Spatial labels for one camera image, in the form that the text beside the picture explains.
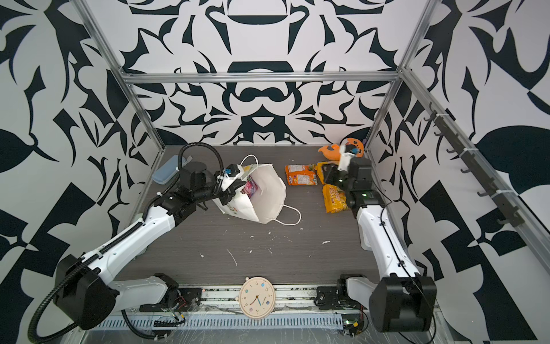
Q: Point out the yellow snack packet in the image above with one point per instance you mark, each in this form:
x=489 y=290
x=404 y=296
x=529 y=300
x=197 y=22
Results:
x=328 y=172
x=334 y=199

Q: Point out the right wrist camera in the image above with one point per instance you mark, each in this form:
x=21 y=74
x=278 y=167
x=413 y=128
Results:
x=347 y=153

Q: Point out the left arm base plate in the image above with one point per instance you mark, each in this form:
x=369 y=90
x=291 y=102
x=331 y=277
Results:
x=181 y=300

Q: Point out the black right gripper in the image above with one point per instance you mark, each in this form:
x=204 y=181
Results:
x=333 y=171

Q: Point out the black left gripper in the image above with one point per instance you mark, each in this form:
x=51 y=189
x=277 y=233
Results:
x=230 y=191

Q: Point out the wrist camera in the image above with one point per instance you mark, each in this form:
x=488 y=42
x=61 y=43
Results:
x=232 y=171
x=347 y=153

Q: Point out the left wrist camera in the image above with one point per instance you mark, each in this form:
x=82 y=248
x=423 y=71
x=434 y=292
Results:
x=232 y=171

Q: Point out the purple berries candy packet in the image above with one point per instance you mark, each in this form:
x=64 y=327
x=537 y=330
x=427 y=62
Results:
x=250 y=188

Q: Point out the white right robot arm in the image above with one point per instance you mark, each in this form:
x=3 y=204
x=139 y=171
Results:
x=403 y=300

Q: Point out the orange snack packet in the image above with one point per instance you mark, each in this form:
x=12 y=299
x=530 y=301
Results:
x=301 y=175

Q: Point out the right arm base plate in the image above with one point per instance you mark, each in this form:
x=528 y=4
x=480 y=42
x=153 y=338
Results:
x=331 y=298

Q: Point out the orange shark plush toy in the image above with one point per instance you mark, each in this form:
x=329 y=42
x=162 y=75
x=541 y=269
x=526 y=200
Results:
x=333 y=152

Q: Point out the white green paper bag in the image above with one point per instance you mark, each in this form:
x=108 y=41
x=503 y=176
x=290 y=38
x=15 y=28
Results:
x=266 y=204

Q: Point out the round wooden clock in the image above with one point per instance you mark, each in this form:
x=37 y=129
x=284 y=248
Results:
x=257 y=298

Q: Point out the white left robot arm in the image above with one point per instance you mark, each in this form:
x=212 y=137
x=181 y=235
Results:
x=86 y=289

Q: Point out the wall hook rail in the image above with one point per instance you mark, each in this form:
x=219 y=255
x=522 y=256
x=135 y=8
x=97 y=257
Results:
x=477 y=165

